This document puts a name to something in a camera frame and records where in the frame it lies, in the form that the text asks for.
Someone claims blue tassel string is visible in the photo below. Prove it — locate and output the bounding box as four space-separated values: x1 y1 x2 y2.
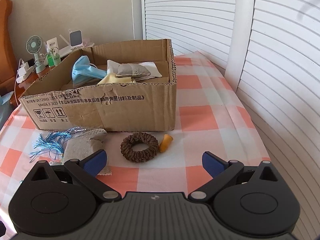
29 127 87 162

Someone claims brown woven scrunchie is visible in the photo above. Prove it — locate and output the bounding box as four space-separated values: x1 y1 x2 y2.
120 132 159 163

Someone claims small orange soft toy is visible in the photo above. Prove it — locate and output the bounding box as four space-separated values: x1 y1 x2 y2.
159 134 173 153

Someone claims grey lace sachet pouch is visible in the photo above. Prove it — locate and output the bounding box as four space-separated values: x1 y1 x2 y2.
116 63 151 78

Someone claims pink checkered tablecloth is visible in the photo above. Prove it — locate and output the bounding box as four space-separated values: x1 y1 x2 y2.
0 50 272 215

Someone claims brown cardboard box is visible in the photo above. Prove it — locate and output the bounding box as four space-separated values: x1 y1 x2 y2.
20 39 177 132

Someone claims grey blue bed sheet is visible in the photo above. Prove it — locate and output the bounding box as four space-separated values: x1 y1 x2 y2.
0 91 15 129

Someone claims wooden nightstand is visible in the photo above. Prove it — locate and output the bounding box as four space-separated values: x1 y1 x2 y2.
10 67 54 108

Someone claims white louvered door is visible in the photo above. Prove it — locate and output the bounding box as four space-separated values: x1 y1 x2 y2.
142 0 319 239

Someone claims white cloth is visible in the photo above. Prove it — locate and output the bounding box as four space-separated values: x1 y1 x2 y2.
107 60 162 80

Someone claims green bottle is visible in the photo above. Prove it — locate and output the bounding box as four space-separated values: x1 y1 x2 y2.
46 52 55 67

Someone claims pale green tube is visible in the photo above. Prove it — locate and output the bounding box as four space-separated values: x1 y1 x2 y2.
52 47 61 66

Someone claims white power strip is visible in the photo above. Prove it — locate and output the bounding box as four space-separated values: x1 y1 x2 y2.
16 62 35 83

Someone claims wooden headboard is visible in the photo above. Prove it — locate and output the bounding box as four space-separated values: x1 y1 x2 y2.
0 0 17 96

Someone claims white tube upright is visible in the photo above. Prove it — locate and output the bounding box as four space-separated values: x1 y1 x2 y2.
46 37 59 55

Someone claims phone on white stand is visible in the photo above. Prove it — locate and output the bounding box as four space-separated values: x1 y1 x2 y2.
69 30 83 50

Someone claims green mini desk fan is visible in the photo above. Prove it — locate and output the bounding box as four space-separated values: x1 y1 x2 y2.
26 35 46 74

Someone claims white curved pole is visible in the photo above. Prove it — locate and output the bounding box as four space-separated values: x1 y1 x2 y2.
225 0 254 91

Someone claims white charging cable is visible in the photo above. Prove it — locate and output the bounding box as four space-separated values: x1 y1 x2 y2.
13 58 26 108

